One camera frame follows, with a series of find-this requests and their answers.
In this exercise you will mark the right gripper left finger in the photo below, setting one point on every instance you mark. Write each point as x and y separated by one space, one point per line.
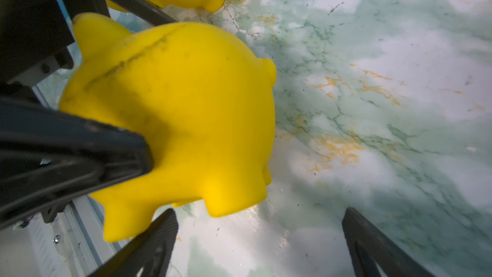
149 253

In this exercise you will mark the yellow piggy bank back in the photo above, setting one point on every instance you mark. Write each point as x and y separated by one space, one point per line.
199 96

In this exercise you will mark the aluminium front rail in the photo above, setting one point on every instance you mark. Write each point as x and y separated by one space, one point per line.
72 245

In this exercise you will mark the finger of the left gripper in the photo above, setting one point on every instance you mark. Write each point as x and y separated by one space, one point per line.
48 158

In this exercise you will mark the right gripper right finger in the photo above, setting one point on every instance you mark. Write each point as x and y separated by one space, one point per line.
372 252

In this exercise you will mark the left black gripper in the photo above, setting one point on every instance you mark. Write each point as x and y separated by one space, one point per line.
35 35

